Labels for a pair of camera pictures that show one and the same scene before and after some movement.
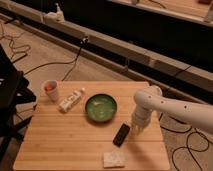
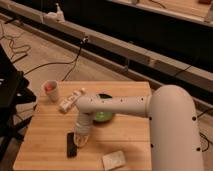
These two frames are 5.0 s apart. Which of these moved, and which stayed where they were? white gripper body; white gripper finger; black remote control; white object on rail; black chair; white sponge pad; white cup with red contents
Moved: white gripper body; white gripper finger; black remote control
Stayed: white cup with red contents; black chair; white sponge pad; white object on rail
